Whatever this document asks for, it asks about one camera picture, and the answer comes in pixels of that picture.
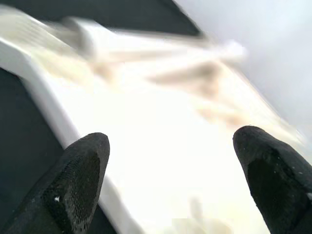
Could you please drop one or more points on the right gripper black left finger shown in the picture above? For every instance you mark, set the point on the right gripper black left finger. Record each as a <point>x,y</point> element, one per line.
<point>61,190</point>

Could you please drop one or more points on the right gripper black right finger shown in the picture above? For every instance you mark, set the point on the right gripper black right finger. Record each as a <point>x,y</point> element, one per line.
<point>280,182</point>

